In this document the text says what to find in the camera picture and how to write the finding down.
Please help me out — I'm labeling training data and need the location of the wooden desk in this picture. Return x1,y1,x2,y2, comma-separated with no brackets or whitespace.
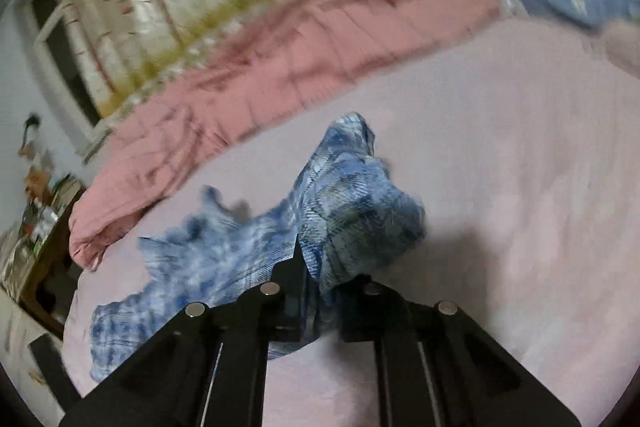
0,202,88,340

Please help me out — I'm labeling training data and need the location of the blue plaid shirt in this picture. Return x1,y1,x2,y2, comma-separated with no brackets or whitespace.
90,112,428,383

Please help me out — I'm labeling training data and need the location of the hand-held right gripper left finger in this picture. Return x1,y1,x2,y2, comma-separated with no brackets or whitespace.
57,234,321,427

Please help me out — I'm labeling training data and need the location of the white cabinet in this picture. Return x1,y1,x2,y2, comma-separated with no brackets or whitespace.
0,292,68,415

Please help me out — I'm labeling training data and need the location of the pink cloth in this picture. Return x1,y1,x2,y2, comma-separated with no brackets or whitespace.
600,19,640,75

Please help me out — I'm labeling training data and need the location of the white framed window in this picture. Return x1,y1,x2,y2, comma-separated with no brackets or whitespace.
15,0,108,142

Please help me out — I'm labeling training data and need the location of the pink checked quilt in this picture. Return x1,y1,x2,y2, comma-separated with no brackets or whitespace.
67,0,501,270

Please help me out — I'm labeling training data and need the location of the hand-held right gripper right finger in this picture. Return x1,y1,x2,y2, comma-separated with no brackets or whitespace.
337,274,583,427

